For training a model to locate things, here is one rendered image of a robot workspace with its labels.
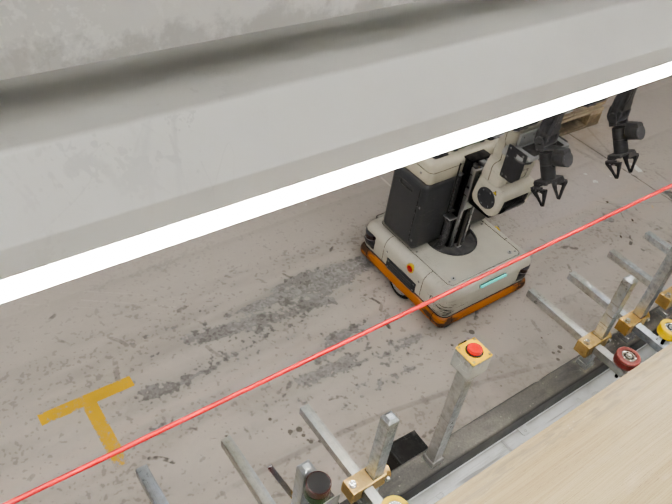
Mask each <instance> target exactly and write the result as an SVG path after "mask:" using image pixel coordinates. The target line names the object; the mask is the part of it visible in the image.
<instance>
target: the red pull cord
mask: <svg viewBox="0 0 672 504"><path fill-rule="evenodd" d="M671 187H672V184H670V185H668V186H665V187H663V188H661V189H659V190H657V191H655V192H653V193H651V194H649V195H647V196H645V197H642V198H640V199H638V200H636V201H634V202H632V203H630V204H628V205H626V206H624V207H621V208H619V209H617V210H615V211H613V212H611V213H609V214H607V215H605V216H603V217H601V218H598V219H596V220H594V221H592V222H590V223H588V224H586V225H584V226H582V227H580V228H578V229H575V230H573V231H571V232H569V233H567V234H565V235H563V236H561V237H559V238H557V239H555V240H552V241H550V242H548V243H546V244H544V245H542V246H540V247H538V248H536V249H534V250H532V251H529V252H527V253H525V254H523V255H521V256H519V257H517V258H515V259H513V260H511V261H508V262H506V263H504V264H502V265H500V266H498V267H496V268H494V269H492V270H490V271H488V272H485V273H483V274H481V275H479V276H477V277H475V278H473V279H471V280H469V281H467V282H465V283H462V284H460V285H458V286H456V287H454V288H452V289H450V290H448V291H446V292H444V293H442V294H439V295H437V296H435V297H433V298H431V299H429V300H427V301H425V302H423V303H421V304H418V305H416V306H414V307H412V308H410V309H408V310H406V311H404V312H402V313H400V314H398V315H395V316H393V317H391V318H389V319H387V320H385V321H383V322H381V323H379V324H377V325H375V326H372V327H370V328H368V329H366V330H364V331H362V332H360V333H358V334H356V335H354V336H352V337H349V338H347V339H345V340H343V341H341V342H339V343H337V344H335V345H333V346H331V347H328V348H326V349H324V350H322V351H320V352H318V353H316V354H314V355H312V356H310V357H308V358H305V359H303V360H301V361H299V362H297V363H295V364H293V365H291V366H289V367H287V368H285V369H282V370H280V371H278V372H276V373H274V374H272V375H270V376H268V377H266V378H264V379H262V380H259V381H257V382H255V383H253V384H251V385H249V386H247V387H245V388H243V389H241V390H238V391H236V392H234V393H232V394H230V395H228V396H226V397H224V398H222V399H220V400H218V401H215V402H213V403H211V404H209V405H207V406H205V407H203V408H201V409H199V410H197V411H195V412H192V413H190V414H188V415H186V416H184V417H182V418H180V419H178V420H176V421H174V422H172V423H169V424H167V425H165V426H163V427H161V428H159V429H157V430H155V431H153V432H151V433H149V434H146V435H144V436H142V437H140V438H138V439H136V440H134V441H132V442H130V443H128V444H125V445H123V446H121V447H119V448H117V449H115V450H113V451H111V452H109V453H107V454H105V455H102V456H100V457H98V458H96V459H94V460H92V461H90V462H88V463H86V464H84V465H82V466H79V467H77V468H75V469H73V470H71V471H69V472H67V473H65V474H63V475H61V476H59V477H56V478H54V479H52V480H50V481H48V482H46V483H44V484H42V485H40V486H38V487H35V488H33V489H31V490H29V491H27V492H25V493H23V494H21V495H19V496H17V497H15V498H12V499H10V500H8V501H6V502H4V503H2V504H16V503H18V502H20V501H22V500H24V499H26V498H28V497H30V496H32V495H35V494H37V493H39V492H41V491H43V490H45V489H47V488H49V487H51V486H53V485H55V484H57V483H59V482H61V481H64V480H66V479H68V478H70V477H72V476H74V475H76V474H78V473H80V472H82V471H84V470H86V469H88V468H90V467H93V466H95V465H97V464H99V463H101V462H103V461H105V460H107V459H109V458H111V457H113V456H115V455H117V454H120V453H122V452H124V451H126V450H128V449H130V448H132V447H134V446H136V445H138V444H140V443H142V442H144V441H146V440H149V439H151V438H153V437H155V436H157V435H159V434H161V433H163V432H165V431H167V430H169V429H171V428H173V427H175V426H178V425H180V424H182V423H184V422H186V421H188V420H190V419H192V418H194V417H196V416H198V415H200V414H202V413H205V412H207V411H209V410H211V409H213V408H215V407H217V406H219V405H221V404H223V403H225V402H227V401H229V400H231V399H234V398H236V397H238V396H240V395H242V394H244V393H246V392H248V391H250V390H252V389H254V388H256V387H258V386H260V385H263V384H265V383H267V382H269V381H271V380H273V379H275V378H277V377H279V376H281V375H283V374H285V373H287V372H290V371H292V370H294V369H296V368H298V367H300V366H302V365H304V364H306V363H308V362H310V361H312V360H314V359H316V358H319V357H321V356H323V355H325V354H327V353H329V352H331V351H333V350H335V349H337V348H339V347H341V346H343V345H345V344H348V343H350V342H352V341H354V340H356V339H358V338H360V337H362V336H364V335H366V334H368V333H370V332H372V331H375V330H377V329H379V328H381V327H383V326H385V325H387V324H389V323H391V322H393V321H395V320H397V319H399V318H401V317H404V316H406V315H408V314H410V313H412V312H414V311H416V310H418V309H420V308H422V307H424V306H426V305H428V304H430V303H433V302H435V301H437V300H439V299H441V298H443V297H445V296H447V295H449V294H451V293H453V292H455V291H457V290H460V289H462V288H464V287H466V286H468V285H470V284H472V283H474V282H476V281H478V280H480V279H482V278H484V277H486V276H489V275H491V274H493V273H495V272H497V271H499V270H501V269H503V268H505V267H507V266H509V265H511V264H513V263H515V262H518V261H520V260H522V259H524V258H526V257H528V256H530V255H532V254H534V253H536V252H538V251H540V250H542V249H545V248H547V247H549V246H551V245H553V244H555V243H557V242H559V241H561V240H563V239H565V238H567V237H569V236H571V235H574V234H576V233H578V232H580V231H582V230H584V229H586V228H588V227H590V226H592V225H594V224H596V223H598V222H600V221H603V220H605V219H607V218H609V217H611V216H613V215H615V214H617V213H619V212H621V211H623V210H625V209H627V208H630V207H632V206H634V205H636V204H638V203H640V202H642V201H644V200H646V199H648V198H650V197H652V196H654V195H656V194H659V193H661V192H663V191H665V190H667V189H669V188H671Z"/></svg>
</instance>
